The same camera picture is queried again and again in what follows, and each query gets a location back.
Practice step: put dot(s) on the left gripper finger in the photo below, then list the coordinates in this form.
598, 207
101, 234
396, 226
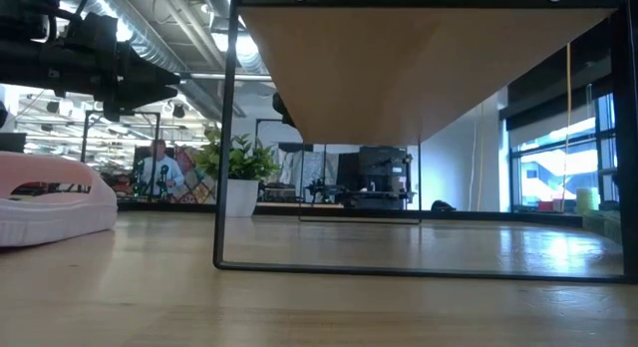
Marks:
144, 95
149, 78

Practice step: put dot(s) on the pink slide sandal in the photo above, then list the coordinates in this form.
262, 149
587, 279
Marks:
50, 222

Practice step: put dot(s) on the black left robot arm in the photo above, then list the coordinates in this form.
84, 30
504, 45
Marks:
30, 63

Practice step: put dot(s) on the person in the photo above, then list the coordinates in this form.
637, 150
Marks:
167, 170

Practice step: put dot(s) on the colourful patterned quilt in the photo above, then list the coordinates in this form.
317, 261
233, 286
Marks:
199, 187

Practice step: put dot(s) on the green potted plant white pot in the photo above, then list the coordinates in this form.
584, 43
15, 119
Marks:
241, 160

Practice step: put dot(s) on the grey patterned curtain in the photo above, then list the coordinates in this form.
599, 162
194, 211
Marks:
309, 167

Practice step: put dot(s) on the black equipment cabinet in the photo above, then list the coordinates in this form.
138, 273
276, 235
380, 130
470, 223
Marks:
379, 162

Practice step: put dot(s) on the black rounded object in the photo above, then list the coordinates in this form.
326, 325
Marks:
442, 206

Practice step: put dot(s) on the red box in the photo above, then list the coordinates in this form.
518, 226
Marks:
545, 206

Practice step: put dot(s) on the pale green roll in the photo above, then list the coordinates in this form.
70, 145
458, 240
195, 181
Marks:
587, 201

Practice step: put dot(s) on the wooden shelf black metal frame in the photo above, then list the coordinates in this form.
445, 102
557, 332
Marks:
399, 63

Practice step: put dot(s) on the black table frame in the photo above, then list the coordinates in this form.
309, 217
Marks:
498, 216

